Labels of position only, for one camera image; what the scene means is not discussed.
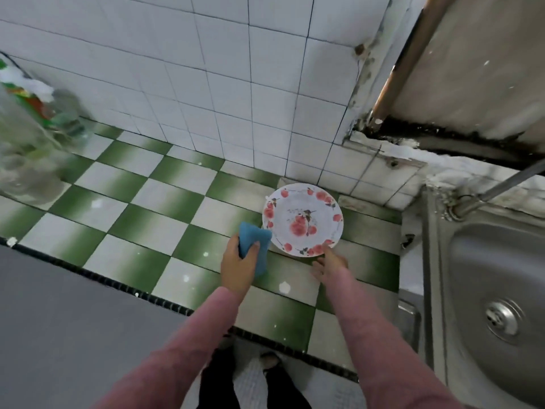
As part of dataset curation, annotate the person's left hand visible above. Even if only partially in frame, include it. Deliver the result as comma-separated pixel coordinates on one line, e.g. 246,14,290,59
220,234,262,300

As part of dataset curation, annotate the person's right hand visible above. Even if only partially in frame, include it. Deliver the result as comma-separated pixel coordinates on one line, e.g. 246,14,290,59
311,245,351,291

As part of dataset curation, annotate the blue cleaning cloth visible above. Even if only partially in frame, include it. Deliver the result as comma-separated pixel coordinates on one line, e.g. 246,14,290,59
237,221,274,279

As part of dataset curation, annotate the red flower plate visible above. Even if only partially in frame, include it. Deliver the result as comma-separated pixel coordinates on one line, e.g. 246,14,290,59
262,183,346,259

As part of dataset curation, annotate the person's right forearm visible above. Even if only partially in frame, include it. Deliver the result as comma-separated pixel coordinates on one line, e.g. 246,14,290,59
322,266,465,409

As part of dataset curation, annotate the person's left forearm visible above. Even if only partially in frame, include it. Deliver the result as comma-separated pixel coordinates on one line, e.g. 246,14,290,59
94,287,244,409

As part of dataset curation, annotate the green checkered tile countertop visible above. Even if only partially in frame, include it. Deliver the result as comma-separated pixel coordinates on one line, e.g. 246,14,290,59
0,117,405,380

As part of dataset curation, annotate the person's left leg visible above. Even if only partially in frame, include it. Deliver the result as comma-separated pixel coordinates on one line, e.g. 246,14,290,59
198,345,243,409

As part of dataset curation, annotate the person's leg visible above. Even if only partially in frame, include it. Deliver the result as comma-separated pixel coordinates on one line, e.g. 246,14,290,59
198,345,243,409
258,352,313,409

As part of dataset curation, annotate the person's right leg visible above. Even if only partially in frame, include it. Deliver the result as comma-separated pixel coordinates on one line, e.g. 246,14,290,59
258,352,313,409

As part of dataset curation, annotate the stainless steel sink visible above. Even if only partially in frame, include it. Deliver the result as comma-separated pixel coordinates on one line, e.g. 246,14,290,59
420,187,545,409

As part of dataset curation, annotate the chrome faucet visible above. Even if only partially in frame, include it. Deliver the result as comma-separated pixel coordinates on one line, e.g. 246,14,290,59
447,159,545,222

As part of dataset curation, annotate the large clear plastic bottle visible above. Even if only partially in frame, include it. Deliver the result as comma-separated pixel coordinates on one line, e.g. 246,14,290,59
0,85,65,206

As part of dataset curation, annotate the weathered wooden board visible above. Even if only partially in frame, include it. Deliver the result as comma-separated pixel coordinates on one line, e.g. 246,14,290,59
366,0,545,169

